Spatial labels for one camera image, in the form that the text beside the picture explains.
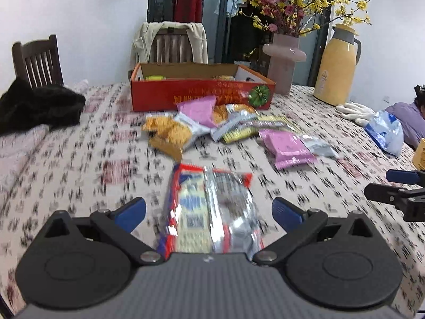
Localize red silver snack bag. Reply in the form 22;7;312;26
157;163;264;259

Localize orange crisps snack packet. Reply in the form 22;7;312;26
142;115;192;161

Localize yellow bear print box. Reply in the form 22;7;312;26
412;138;425;171

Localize blue white plastic bag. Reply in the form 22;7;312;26
364;110;404;157

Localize person in purple clothes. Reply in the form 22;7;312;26
385;85;425;150

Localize calligraphy print tablecloth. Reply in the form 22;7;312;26
1;83;424;317

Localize purple snack packet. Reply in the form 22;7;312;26
259;130;316;170

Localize white work gloves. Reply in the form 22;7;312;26
335;102;375;128

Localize silver snack packet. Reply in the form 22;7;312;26
300;135;339;158

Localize yellow green striped snack packet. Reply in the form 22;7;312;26
220;115;302;144

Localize yellow thermos jug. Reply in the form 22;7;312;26
313;24;362;107

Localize patterned woven table runner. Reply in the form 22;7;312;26
1;125;50;191

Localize pink snack packet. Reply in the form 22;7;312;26
176;96;216;128

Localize red cardboard snack box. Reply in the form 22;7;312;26
130;62;275;112

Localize black cloth bundle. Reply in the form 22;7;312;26
1;78;86;135

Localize pink ceramic vase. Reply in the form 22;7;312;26
262;33;307;96

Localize dark wooden chair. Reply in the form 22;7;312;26
11;35;63;89

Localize beige jacket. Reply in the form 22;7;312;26
129;22;208;71

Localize chair with beige jacket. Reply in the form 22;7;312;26
148;27;193;64

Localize red and yellow flower branches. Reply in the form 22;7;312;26
239;0;372;37

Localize red hanging garment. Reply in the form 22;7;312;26
174;0;203;23

